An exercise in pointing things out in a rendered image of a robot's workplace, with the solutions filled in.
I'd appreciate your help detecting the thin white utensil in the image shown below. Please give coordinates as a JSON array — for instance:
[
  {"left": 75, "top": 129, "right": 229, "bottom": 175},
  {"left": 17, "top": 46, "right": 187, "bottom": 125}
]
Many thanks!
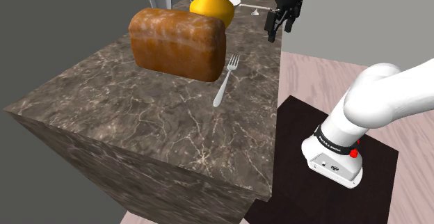
[{"left": 239, "top": 3, "right": 280, "bottom": 17}]

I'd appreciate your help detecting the white bowl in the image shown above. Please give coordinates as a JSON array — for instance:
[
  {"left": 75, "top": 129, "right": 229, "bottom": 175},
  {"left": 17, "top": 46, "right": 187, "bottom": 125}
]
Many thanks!
[{"left": 189, "top": 0, "right": 242, "bottom": 9}]

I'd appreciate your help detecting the yellow vase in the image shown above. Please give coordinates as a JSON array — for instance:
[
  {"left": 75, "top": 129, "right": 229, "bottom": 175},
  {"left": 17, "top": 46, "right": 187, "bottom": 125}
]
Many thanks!
[{"left": 188, "top": 0, "right": 236, "bottom": 29}]

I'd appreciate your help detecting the silver fork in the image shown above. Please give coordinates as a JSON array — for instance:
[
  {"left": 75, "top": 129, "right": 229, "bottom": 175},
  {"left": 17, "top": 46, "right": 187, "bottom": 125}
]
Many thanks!
[{"left": 212, "top": 54, "right": 241, "bottom": 108}]

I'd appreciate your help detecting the brown bread loaf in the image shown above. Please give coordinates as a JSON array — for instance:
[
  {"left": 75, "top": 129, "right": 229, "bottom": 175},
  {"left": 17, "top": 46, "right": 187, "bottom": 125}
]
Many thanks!
[{"left": 127, "top": 7, "right": 227, "bottom": 83}]

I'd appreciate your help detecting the dark robot stand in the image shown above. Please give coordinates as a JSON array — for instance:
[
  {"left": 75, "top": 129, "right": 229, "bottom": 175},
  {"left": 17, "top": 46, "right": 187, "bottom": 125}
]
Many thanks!
[{"left": 243, "top": 95, "right": 399, "bottom": 224}]

